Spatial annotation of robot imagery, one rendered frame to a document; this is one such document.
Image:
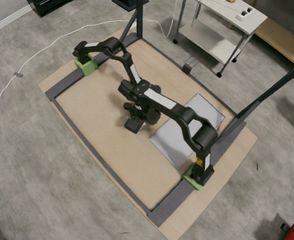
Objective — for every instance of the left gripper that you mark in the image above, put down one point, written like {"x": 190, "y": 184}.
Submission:
{"x": 134, "y": 124}

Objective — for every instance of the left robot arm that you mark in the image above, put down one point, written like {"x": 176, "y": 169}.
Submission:
{"x": 145, "y": 96}

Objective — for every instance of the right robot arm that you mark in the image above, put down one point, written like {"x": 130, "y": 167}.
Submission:
{"x": 108, "y": 47}

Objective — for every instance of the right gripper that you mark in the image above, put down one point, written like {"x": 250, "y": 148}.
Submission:
{"x": 129, "y": 107}

